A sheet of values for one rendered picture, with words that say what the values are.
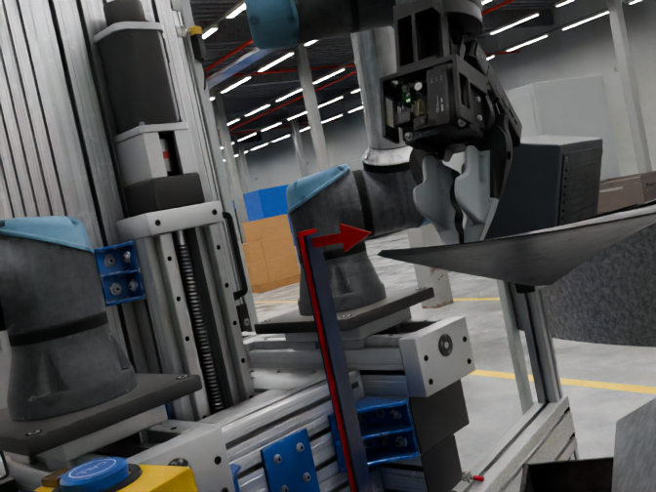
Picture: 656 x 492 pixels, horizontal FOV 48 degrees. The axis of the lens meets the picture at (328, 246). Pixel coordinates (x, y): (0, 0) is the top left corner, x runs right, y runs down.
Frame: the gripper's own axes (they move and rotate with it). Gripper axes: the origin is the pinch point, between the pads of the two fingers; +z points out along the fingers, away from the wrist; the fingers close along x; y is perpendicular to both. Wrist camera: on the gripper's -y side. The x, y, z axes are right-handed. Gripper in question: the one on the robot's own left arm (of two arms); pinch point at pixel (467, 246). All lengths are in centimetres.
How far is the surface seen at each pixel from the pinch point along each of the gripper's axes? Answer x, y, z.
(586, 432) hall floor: -79, -282, 32
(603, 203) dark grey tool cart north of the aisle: -158, -659, -159
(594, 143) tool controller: -6, -65, -28
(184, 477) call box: -8.1, 24.6, 16.4
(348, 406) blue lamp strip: -11.3, 2.1, 12.9
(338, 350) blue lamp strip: -11.3, 3.4, 8.1
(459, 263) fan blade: 0.1, 1.9, 1.7
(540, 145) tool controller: -9, -46, -23
